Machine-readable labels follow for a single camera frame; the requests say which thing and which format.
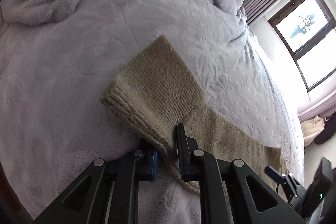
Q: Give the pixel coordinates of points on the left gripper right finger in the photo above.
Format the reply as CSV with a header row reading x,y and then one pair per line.
x,y
231,192

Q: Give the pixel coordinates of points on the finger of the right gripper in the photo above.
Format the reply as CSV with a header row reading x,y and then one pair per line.
x,y
274,175
291,187

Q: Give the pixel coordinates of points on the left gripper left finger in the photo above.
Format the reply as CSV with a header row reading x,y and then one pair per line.
x,y
106,191

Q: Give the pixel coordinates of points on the olive brown knit sweater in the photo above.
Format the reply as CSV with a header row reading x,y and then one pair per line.
x,y
154,91

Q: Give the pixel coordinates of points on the cream puffer jacket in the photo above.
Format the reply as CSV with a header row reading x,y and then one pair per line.
x,y
312,128

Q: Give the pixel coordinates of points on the black hanging garment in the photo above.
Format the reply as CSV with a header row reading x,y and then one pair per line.
x,y
328,131

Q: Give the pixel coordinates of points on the dark-framed window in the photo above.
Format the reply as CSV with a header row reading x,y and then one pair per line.
x,y
307,29

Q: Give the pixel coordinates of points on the lavender fleece blanket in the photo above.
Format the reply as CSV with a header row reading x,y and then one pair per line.
x,y
58,56

